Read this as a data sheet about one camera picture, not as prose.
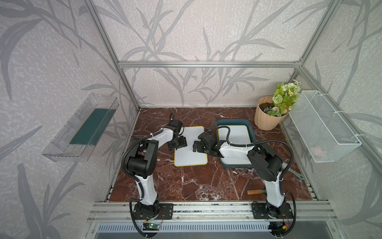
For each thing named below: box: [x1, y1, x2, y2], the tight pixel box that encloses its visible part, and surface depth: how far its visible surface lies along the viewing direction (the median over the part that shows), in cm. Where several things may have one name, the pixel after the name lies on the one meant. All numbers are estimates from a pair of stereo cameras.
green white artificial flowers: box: [263, 79, 301, 118], surface depth 91 cm
